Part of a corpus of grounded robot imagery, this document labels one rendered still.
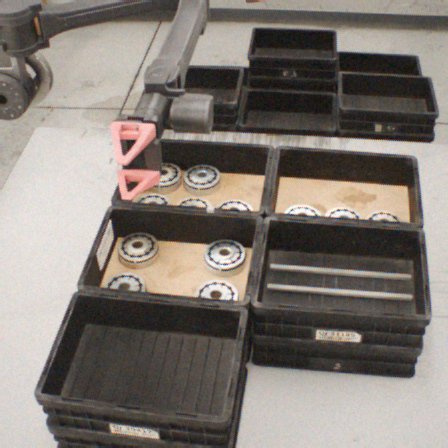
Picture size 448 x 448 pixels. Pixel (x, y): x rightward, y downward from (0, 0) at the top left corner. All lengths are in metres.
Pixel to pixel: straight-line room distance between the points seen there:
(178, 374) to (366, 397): 0.45
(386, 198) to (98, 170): 0.94
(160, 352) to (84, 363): 0.17
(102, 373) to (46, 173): 0.96
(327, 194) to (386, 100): 1.16
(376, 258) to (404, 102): 1.37
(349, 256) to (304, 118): 1.39
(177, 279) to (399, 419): 0.63
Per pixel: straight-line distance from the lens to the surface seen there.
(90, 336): 1.64
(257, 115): 3.09
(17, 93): 1.90
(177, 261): 1.77
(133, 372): 1.55
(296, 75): 3.16
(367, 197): 1.96
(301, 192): 1.96
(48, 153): 2.44
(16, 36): 1.50
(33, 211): 2.21
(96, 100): 4.05
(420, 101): 3.08
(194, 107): 1.11
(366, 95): 3.07
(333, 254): 1.78
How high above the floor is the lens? 2.07
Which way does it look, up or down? 42 degrees down
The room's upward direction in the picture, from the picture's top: 2 degrees counter-clockwise
